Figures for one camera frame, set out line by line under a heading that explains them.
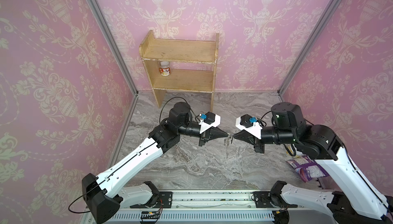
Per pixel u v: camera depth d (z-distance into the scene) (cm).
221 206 73
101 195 37
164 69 97
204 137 51
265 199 73
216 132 54
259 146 48
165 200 75
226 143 58
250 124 44
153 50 82
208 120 47
